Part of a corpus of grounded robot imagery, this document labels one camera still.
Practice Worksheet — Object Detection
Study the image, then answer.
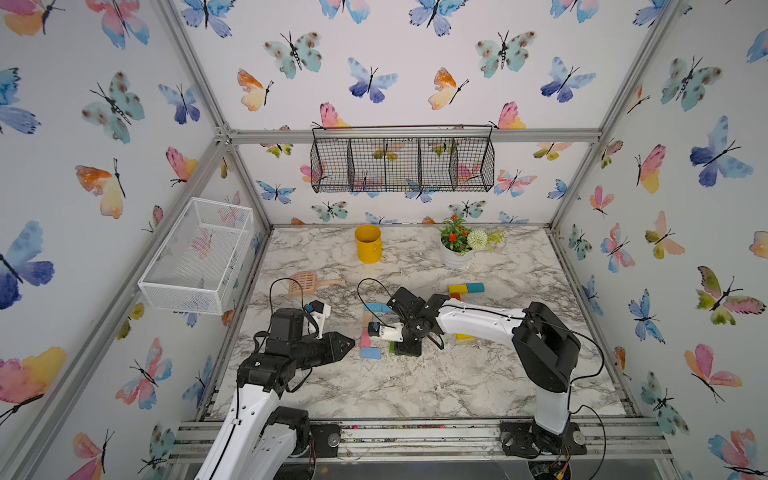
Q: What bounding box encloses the light blue block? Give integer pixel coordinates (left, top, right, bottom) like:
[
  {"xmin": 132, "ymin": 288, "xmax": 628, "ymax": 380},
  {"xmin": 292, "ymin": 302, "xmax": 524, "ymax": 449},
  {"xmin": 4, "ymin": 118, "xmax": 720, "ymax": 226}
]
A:
[
  {"xmin": 360, "ymin": 347, "xmax": 382, "ymax": 360},
  {"xmin": 365, "ymin": 303, "xmax": 384, "ymax": 313}
]

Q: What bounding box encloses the pink block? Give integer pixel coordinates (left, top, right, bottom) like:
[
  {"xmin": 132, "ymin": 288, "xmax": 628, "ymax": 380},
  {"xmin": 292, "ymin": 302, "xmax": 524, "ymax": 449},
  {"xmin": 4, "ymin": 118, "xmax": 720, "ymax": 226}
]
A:
[{"xmin": 360, "ymin": 328, "xmax": 371, "ymax": 348}]

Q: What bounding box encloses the natural wood block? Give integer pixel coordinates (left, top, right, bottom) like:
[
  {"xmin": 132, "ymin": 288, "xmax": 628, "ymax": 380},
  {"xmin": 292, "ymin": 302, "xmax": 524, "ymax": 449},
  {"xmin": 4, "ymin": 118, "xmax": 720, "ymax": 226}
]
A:
[{"xmin": 362, "ymin": 311, "xmax": 374, "ymax": 331}]

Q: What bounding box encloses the teal block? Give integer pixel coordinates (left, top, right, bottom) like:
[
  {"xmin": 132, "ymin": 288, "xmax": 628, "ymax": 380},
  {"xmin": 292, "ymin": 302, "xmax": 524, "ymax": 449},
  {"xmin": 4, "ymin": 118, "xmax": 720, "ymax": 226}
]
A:
[{"xmin": 466, "ymin": 283, "xmax": 485, "ymax": 293}]

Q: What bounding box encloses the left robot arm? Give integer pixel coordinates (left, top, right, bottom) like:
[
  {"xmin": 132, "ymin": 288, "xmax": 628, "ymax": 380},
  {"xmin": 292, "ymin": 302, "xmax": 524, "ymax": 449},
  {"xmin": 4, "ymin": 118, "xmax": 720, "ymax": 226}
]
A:
[{"xmin": 196, "ymin": 301, "xmax": 355, "ymax": 479}]

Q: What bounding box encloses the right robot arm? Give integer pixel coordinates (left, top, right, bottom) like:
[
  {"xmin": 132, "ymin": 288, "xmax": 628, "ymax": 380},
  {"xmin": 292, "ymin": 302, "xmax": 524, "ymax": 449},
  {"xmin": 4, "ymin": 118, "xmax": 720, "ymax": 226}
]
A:
[{"xmin": 379, "ymin": 287, "xmax": 587, "ymax": 460}]

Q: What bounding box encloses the pink plastic scoop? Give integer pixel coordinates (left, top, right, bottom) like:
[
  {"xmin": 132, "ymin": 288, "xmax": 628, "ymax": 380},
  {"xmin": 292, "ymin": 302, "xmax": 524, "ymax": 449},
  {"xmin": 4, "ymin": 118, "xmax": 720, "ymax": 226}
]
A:
[{"xmin": 288, "ymin": 271, "xmax": 345, "ymax": 297}]

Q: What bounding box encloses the potted flower plant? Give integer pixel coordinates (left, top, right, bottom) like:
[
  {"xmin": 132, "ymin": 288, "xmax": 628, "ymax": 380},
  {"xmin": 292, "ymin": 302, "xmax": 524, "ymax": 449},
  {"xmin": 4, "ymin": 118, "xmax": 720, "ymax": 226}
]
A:
[{"xmin": 439, "ymin": 215, "xmax": 505, "ymax": 270}]

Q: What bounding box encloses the yellow cup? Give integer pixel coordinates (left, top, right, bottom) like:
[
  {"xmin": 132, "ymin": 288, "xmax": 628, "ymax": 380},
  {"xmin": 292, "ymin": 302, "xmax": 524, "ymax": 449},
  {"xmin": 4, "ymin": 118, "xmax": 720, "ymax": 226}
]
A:
[{"xmin": 354, "ymin": 224, "xmax": 383, "ymax": 264}]

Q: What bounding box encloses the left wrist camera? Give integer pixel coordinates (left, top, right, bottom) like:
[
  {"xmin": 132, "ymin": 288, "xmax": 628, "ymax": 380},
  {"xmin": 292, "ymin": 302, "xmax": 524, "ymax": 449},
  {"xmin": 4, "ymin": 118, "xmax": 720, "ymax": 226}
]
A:
[{"xmin": 304, "ymin": 300, "xmax": 331, "ymax": 338}]

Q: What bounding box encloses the white mesh wall basket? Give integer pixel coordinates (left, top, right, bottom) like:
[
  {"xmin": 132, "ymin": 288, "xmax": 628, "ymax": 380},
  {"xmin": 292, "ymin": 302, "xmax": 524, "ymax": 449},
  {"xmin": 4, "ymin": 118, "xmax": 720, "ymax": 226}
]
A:
[{"xmin": 138, "ymin": 197, "xmax": 254, "ymax": 315}]

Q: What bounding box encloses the aluminium front rail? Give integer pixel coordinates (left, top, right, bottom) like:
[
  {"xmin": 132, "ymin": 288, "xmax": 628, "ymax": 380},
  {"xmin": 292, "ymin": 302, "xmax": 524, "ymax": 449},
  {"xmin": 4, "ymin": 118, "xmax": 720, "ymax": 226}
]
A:
[{"xmin": 173, "ymin": 416, "xmax": 673, "ymax": 463}]

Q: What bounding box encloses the black wire wall basket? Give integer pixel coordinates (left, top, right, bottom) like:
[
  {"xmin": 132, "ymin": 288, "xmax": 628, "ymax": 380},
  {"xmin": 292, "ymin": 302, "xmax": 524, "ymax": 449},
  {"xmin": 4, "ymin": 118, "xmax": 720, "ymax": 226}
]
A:
[{"xmin": 305, "ymin": 125, "xmax": 496, "ymax": 194}]

